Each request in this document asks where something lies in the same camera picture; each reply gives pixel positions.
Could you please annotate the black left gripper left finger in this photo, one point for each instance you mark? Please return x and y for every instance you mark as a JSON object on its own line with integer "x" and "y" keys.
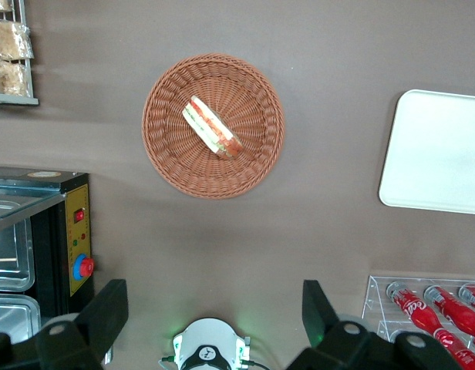
{"x": 102, "y": 316}

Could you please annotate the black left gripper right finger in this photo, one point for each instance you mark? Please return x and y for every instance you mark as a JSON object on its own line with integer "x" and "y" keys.
{"x": 318, "y": 316}

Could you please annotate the triangle sandwich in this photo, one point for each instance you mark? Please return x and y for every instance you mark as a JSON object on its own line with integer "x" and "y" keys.
{"x": 210, "y": 127}

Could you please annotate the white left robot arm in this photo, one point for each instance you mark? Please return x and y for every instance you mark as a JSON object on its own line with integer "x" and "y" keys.
{"x": 206, "y": 335}

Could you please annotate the round brown wicker basket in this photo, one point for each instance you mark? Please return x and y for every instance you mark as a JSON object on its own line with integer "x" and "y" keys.
{"x": 172, "y": 165}

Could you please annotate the beige plastic tray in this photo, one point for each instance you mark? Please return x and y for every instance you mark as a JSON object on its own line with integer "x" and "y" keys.
{"x": 434, "y": 154}

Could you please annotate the tray of packaged snacks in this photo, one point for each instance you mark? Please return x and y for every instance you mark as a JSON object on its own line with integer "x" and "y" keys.
{"x": 14, "y": 101}

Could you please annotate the clear acrylic bottle rack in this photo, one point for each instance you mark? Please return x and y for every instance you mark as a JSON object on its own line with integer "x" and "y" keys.
{"x": 372, "y": 304}

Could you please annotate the black food warmer cabinet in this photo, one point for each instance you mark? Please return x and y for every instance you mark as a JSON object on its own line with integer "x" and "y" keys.
{"x": 78, "y": 239}

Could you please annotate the steel pan in warmer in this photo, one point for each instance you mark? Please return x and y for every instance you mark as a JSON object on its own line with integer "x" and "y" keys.
{"x": 14, "y": 316}
{"x": 10, "y": 250}

